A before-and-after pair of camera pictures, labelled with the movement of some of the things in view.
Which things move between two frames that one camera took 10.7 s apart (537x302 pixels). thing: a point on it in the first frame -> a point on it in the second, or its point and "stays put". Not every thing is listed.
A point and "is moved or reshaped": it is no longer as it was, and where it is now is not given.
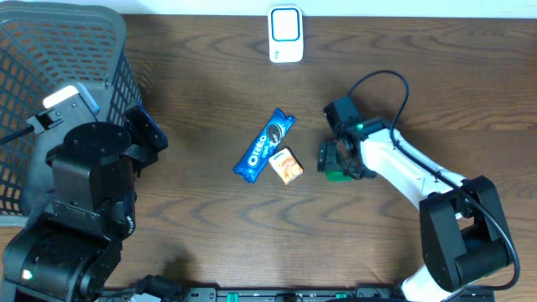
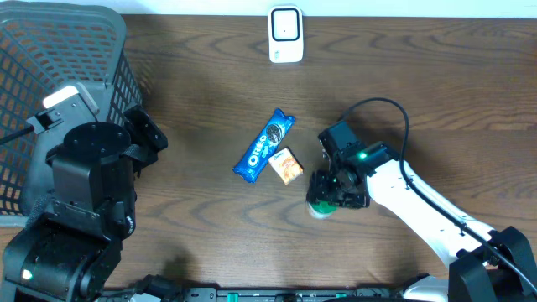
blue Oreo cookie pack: x=264 y=145 stays put
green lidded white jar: x=338 y=176 is moved or reshaped
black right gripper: x=327 y=159 -> x=319 y=191
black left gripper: x=148 y=134 stays put
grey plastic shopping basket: x=46 y=46 stays put
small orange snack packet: x=286 y=164 stays put
